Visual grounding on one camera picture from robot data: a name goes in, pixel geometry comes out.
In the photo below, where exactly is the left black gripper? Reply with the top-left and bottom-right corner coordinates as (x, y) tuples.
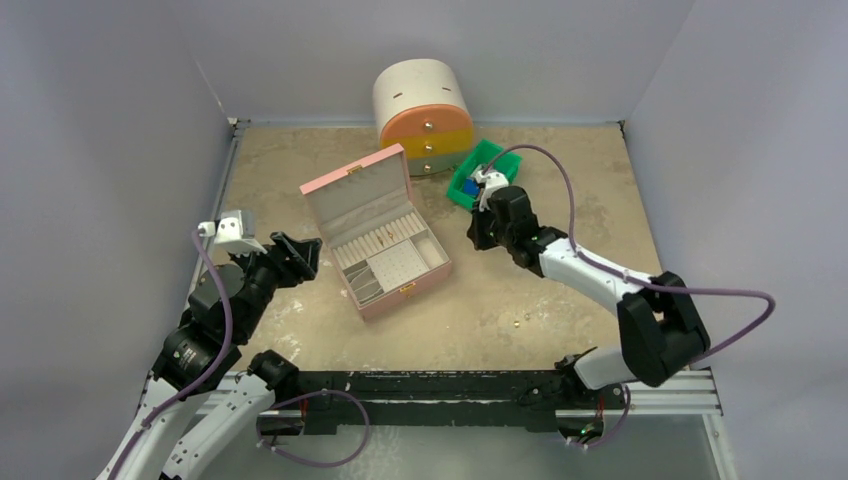
(229, 230), (320, 339)

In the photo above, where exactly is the pink jewelry box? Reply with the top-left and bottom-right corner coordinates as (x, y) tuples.
(300, 144), (452, 320)

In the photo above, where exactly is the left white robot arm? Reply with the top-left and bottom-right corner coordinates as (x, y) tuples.
(99, 228), (323, 479)

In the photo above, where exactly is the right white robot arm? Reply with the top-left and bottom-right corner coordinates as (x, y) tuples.
(467, 186), (711, 407)

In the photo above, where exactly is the blue box in bin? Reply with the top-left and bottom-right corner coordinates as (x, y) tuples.
(461, 178), (480, 198)

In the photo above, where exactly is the green plastic bin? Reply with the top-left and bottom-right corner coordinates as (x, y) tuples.
(445, 139), (523, 212)

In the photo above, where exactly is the cream orange drawer cabinet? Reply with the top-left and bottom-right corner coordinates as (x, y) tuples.
(372, 58), (474, 176)

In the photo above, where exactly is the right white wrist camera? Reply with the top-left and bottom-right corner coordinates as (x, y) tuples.
(472, 169), (510, 211)

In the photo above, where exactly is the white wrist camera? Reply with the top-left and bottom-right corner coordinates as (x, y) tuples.
(472, 169), (510, 211)
(198, 209), (267, 257)

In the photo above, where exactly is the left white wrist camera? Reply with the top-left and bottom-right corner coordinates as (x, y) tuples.
(198, 209), (267, 257)

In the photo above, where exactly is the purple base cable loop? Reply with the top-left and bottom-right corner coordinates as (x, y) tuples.
(254, 389), (369, 469)

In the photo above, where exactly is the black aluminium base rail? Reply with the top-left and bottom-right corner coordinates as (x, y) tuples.
(195, 367), (723, 439)

